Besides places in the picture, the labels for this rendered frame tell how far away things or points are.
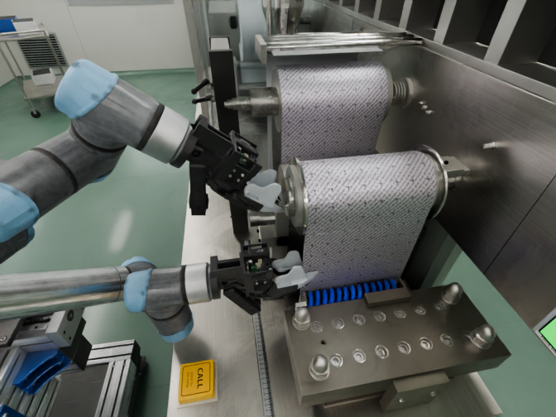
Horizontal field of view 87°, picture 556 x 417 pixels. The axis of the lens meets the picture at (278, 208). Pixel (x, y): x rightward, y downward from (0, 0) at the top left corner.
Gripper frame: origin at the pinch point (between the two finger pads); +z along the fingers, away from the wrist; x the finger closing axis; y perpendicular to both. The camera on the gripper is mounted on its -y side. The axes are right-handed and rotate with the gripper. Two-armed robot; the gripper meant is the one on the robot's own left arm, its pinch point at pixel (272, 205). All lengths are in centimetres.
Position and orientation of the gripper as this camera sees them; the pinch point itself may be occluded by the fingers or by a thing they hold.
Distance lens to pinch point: 56.0
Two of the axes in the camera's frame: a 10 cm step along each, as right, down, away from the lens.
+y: 6.3, -6.6, -4.1
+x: -1.8, -6.4, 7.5
